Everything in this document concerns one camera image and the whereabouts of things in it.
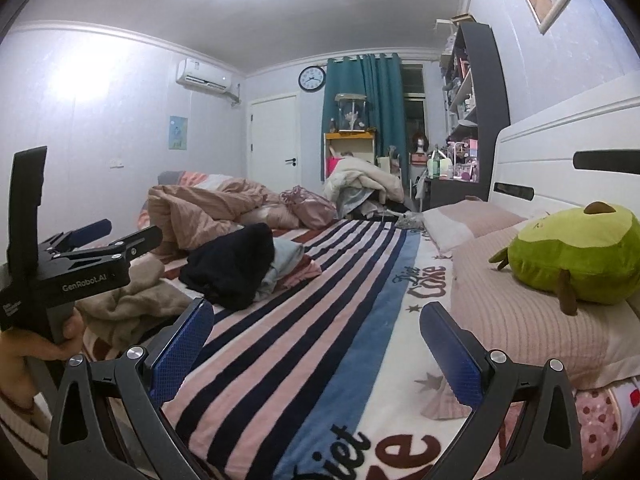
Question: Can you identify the pink dotted sheet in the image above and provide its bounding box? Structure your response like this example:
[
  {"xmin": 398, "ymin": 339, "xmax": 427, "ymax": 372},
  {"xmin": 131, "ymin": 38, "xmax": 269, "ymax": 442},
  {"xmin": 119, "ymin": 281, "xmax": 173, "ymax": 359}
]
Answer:
[{"xmin": 572, "ymin": 375, "xmax": 640, "ymax": 476}]

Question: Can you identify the dark desk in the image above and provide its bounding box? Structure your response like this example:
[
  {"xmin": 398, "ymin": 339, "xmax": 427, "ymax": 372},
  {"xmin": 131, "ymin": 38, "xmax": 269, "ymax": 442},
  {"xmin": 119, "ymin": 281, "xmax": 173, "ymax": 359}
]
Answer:
[{"xmin": 425, "ymin": 175, "xmax": 488, "ymax": 211}]

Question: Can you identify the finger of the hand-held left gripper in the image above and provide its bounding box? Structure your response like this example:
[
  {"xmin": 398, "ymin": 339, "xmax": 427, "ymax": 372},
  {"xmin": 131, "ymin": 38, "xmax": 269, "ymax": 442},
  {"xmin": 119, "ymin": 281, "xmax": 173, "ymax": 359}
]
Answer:
[
  {"xmin": 50, "ymin": 225, "xmax": 165, "ymax": 265},
  {"xmin": 42, "ymin": 218, "xmax": 113, "ymax": 252}
]

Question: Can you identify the clear plastic bag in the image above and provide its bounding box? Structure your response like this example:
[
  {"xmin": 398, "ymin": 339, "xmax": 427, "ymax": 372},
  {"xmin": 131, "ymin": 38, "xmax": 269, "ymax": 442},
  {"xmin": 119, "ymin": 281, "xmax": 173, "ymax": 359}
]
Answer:
[{"xmin": 397, "ymin": 211, "xmax": 426, "ymax": 233}]

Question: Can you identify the green avocado plush toy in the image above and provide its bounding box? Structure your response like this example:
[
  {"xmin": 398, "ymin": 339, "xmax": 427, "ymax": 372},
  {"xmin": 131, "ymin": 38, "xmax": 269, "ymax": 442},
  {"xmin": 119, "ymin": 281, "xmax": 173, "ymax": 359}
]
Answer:
[{"xmin": 489, "ymin": 201, "xmax": 640, "ymax": 317}]

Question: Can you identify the white bed headboard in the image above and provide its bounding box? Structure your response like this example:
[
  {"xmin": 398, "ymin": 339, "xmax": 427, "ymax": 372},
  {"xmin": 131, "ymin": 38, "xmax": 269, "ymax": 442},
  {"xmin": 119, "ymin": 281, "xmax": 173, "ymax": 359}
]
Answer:
[{"xmin": 487, "ymin": 72, "xmax": 640, "ymax": 241}]

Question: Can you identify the teal curtain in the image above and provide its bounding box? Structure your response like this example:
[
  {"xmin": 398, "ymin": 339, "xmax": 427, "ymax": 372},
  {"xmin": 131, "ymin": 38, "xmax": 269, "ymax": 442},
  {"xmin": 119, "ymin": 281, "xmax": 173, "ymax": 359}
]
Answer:
[{"xmin": 320, "ymin": 53, "xmax": 405, "ymax": 183}]

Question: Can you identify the beige blanket pile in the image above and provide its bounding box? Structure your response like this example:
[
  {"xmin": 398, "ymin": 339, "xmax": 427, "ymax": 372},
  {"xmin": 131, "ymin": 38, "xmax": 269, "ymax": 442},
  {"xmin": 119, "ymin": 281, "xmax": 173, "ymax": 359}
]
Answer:
[{"xmin": 322, "ymin": 156, "xmax": 405, "ymax": 221}]

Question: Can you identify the glass display case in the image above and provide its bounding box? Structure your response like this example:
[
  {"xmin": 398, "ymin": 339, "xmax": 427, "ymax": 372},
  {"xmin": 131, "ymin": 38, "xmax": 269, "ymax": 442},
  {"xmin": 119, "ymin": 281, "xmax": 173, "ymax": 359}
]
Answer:
[{"xmin": 334, "ymin": 93, "xmax": 368, "ymax": 133}]

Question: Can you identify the pink garment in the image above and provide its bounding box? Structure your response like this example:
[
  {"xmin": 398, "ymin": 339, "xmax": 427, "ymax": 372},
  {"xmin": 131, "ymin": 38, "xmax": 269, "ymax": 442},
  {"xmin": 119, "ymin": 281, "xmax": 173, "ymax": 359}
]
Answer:
[{"xmin": 280, "ymin": 257, "xmax": 323, "ymax": 292}]

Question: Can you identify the yellow shelf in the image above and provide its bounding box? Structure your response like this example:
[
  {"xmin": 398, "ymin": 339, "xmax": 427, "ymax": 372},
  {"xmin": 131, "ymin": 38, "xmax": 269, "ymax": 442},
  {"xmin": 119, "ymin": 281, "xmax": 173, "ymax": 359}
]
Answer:
[{"xmin": 322, "ymin": 131, "xmax": 377, "ymax": 183}]

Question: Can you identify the pink satin cloth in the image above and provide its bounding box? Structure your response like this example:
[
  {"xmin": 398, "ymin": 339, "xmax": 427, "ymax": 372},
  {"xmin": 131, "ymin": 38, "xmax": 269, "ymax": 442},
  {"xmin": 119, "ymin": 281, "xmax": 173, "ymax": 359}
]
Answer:
[{"xmin": 280, "ymin": 185, "xmax": 337, "ymax": 231}]

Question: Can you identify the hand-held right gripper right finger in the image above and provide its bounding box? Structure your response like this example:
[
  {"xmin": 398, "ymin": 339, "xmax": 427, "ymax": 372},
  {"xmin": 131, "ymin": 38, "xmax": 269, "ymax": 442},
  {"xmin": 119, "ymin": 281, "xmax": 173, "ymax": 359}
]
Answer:
[{"xmin": 419, "ymin": 302, "xmax": 583, "ymax": 480}]

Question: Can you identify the pink quilt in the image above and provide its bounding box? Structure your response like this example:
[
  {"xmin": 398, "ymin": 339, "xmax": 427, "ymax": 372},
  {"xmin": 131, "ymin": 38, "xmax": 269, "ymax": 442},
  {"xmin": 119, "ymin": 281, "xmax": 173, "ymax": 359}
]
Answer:
[{"xmin": 137, "ymin": 170, "xmax": 301, "ymax": 261}]

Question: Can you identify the black wall clock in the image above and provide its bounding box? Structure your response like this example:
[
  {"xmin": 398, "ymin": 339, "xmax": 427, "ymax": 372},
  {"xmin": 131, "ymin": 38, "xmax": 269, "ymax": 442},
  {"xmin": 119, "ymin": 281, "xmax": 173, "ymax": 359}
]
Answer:
[{"xmin": 298, "ymin": 66, "xmax": 327, "ymax": 93}]

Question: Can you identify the pink and white pillow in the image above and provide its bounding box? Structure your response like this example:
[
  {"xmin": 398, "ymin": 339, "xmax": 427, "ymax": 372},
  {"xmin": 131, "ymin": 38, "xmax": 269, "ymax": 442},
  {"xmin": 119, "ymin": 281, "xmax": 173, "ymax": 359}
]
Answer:
[{"xmin": 422, "ymin": 199, "xmax": 528, "ymax": 253}]

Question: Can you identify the person's left hand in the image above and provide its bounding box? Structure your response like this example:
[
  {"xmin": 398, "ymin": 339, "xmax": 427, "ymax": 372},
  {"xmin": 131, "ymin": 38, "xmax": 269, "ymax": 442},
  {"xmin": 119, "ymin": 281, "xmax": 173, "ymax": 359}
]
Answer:
[{"xmin": 0, "ymin": 308, "xmax": 86, "ymax": 403}]

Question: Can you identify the white air conditioner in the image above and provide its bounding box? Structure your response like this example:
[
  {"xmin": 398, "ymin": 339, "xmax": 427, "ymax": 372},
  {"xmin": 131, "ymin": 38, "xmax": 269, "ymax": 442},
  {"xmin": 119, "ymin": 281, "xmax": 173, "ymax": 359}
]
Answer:
[{"xmin": 175, "ymin": 58, "xmax": 242, "ymax": 106}]

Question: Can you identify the small blue wall poster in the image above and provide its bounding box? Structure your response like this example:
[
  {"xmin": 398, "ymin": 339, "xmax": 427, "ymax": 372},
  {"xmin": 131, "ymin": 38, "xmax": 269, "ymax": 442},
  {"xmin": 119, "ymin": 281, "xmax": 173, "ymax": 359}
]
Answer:
[{"xmin": 168, "ymin": 115, "xmax": 189, "ymax": 151}]

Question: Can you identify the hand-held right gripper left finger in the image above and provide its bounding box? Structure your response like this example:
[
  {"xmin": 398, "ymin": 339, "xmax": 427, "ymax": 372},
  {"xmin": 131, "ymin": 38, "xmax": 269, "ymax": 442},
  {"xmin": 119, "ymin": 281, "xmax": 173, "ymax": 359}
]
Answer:
[{"xmin": 47, "ymin": 298, "xmax": 216, "ymax": 480}]

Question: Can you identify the light blue garment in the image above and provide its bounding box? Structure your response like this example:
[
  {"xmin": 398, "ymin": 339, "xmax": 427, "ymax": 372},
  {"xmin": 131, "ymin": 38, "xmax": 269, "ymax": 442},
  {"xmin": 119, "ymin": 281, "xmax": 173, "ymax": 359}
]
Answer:
[{"xmin": 255, "ymin": 237, "xmax": 313, "ymax": 303}]

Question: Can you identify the dark bookshelf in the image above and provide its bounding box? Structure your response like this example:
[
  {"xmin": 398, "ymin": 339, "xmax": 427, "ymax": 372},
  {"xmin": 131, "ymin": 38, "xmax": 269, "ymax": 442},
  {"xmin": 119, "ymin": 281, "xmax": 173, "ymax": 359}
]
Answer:
[{"xmin": 442, "ymin": 16, "xmax": 512, "ymax": 183}]

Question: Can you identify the black garment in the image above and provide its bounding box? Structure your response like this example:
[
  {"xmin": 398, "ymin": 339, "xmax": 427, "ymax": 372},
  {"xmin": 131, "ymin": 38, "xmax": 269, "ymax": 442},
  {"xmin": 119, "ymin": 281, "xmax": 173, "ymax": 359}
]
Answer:
[{"xmin": 178, "ymin": 222, "xmax": 277, "ymax": 311}]

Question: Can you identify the brown sweater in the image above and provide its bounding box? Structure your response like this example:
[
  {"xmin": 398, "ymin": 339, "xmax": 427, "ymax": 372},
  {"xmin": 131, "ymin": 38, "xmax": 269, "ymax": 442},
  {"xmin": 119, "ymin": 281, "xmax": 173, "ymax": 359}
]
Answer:
[{"xmin": 80, "ymin": 257, "xmax": 193, "ymax": 351}]

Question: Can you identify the white door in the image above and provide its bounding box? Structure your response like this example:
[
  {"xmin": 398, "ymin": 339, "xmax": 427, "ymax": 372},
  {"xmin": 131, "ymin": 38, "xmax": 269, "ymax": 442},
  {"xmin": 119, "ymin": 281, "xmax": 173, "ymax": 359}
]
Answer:
[{"xmin": 248, "ymin": 92, "xmax": 301, "ymax": 183}]

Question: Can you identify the striped printed bed sheet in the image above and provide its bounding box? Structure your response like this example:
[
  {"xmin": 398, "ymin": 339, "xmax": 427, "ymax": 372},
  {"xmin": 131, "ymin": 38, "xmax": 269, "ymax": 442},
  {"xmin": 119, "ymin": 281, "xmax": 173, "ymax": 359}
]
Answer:
[{"xmin": 80, "ymin": 215, "xmax": 640, "ymax": 480}]

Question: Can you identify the pink ribbed pillow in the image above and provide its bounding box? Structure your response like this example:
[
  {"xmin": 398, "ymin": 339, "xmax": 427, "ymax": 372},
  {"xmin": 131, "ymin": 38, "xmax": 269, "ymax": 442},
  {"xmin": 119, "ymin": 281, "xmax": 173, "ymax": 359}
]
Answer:
[{"xmin": 450, "ymin": 222, "xmax": 640, "ymax": 391}]

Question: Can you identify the window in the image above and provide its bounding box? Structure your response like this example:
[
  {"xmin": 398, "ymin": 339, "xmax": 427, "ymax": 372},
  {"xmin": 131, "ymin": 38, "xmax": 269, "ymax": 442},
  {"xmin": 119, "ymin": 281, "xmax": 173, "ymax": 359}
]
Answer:
[{"xmin": 401, "ymin": 63, "xmax": 428, "ymax": 151}]

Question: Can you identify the person's left forearm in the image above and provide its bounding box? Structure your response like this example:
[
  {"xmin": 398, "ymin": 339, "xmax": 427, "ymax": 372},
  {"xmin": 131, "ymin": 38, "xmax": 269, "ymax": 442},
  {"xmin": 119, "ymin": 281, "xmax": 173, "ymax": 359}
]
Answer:
[{"xmin": 0, "ymin": 390, "xmax": 57, "ymax": 480}]

